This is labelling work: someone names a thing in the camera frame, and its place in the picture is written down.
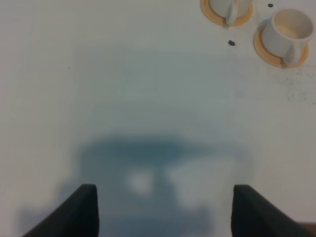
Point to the white teacup near right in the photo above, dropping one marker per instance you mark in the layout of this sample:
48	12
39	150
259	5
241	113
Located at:
287	33

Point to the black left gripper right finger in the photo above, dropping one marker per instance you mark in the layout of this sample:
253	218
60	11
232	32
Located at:
254	216

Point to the white teacup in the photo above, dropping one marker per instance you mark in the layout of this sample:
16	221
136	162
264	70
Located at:
233	12
287	33

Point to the orange coaster far left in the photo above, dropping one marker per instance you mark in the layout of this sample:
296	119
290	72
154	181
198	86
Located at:
210	15

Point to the orange coaster near right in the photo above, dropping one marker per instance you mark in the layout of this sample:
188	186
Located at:
275	60

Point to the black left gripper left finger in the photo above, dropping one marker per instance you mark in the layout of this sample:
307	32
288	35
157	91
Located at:
77	216

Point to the white teacup far left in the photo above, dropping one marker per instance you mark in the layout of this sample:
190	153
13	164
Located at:
233	12

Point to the orange coaster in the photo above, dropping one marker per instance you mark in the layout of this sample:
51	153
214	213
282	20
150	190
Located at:
275	60
210	15

